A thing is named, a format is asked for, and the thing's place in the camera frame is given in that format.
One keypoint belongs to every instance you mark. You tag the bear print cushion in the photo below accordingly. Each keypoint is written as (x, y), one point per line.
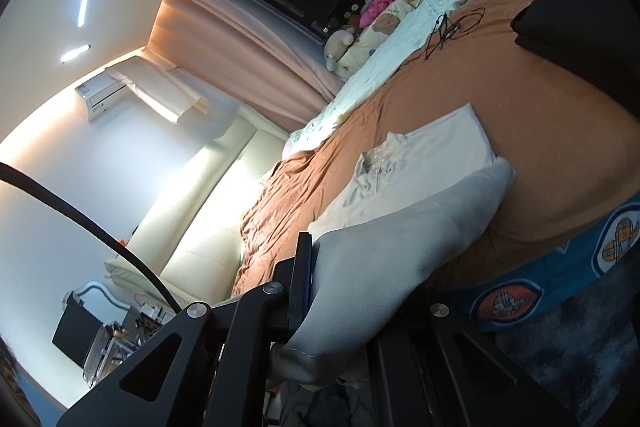
(385, 24)

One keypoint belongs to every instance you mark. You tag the stack of black folded clothes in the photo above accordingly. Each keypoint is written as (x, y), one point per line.
(575, 22)

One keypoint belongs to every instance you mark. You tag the brown plush toy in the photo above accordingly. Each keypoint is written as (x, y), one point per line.
(354, 22)

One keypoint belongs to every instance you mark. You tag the pink curtain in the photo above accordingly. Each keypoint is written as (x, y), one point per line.
(240, 47)

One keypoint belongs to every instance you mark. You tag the white quilt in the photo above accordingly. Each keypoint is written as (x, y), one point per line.
(385, 67)

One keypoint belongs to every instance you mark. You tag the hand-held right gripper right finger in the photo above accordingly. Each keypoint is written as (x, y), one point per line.
(450, 337)

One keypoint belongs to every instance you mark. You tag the black plush toy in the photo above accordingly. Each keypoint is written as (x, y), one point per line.
(351, 4)

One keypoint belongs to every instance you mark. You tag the white air conditioner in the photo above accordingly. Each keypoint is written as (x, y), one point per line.
(100, 97)

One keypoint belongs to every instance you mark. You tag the teal printed bed sheet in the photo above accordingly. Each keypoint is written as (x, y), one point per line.
(565, 277)

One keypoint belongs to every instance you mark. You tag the clear plastic organizer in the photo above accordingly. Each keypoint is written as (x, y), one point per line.
(115, 347)

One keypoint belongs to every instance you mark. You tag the pink cloth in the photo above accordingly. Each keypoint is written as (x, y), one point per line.
(377, 7)

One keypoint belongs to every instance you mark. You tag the black box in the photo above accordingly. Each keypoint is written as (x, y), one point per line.
(77, 329)

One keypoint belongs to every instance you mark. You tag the beige plush toy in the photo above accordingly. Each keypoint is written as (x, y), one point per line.
(340, 47)

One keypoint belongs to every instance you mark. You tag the ceiling spotlight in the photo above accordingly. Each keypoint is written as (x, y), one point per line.
(75, 53)

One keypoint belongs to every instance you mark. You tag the beige zip jacket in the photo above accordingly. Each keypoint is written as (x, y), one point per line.
(400, 232)

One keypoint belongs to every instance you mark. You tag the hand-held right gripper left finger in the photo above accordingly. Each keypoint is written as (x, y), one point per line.
(303, 272)

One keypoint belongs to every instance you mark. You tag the cream padded headboard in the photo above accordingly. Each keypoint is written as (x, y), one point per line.
(200, 217)

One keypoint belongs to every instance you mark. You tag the brown bed blanket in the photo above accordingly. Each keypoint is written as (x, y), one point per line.
(540, 132)

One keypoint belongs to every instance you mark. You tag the person's right leg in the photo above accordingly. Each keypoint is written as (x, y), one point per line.
(330, 407)

